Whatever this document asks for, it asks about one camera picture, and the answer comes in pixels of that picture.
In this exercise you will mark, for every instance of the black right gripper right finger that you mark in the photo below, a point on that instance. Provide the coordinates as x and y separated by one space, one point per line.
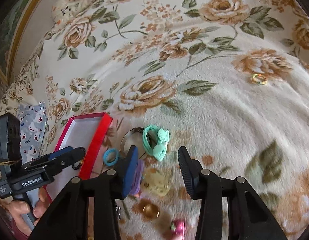
190 169

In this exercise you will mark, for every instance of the floral bedspread blanket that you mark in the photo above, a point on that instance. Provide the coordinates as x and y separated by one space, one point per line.
229 79

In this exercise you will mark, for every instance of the pink white open box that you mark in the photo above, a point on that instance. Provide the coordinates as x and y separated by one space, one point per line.
80 144

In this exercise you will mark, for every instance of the person's left hand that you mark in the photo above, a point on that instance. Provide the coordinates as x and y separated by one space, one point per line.
17 208

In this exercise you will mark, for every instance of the mint green fabric scrunchie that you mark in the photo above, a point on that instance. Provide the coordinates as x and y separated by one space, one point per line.
155 141

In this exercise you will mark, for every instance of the blue bear print pillow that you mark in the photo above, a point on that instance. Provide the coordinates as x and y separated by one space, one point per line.
32 128

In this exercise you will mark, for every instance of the pink heart hair clip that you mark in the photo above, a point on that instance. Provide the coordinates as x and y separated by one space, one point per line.
177 229

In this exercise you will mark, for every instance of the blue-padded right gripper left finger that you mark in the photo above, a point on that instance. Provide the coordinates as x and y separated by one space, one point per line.
128 169

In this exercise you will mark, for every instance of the gold framed headboard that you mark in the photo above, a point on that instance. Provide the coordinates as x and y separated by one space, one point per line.
14 15

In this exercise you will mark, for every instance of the translucent yellow claw clip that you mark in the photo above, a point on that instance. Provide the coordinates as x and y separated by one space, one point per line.
153 182

